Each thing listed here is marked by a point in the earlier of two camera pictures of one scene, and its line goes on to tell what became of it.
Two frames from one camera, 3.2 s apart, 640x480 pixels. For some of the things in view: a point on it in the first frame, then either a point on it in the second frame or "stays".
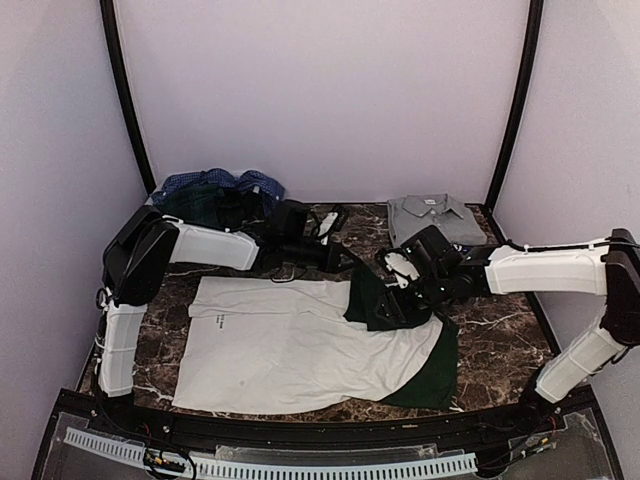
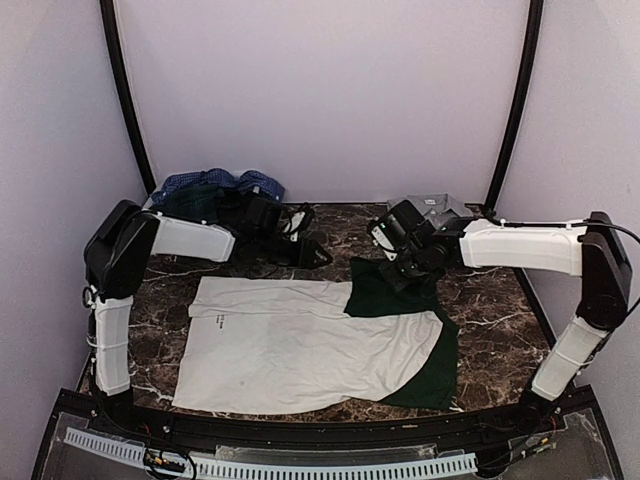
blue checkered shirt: [264, 185] stays
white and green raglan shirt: [264, 346] stays
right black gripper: [399, 310] to [397, 280]
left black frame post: [120, 69] stays
